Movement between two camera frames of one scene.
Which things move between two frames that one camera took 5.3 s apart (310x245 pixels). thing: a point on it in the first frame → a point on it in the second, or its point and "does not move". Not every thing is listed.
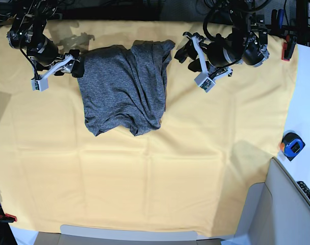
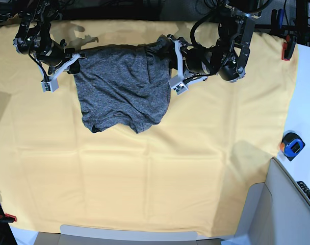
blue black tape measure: [291, 145] does not move
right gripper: [191, 50] → [171, 49]
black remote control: [307, 191] does not move
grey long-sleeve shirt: [125, 89] does not move
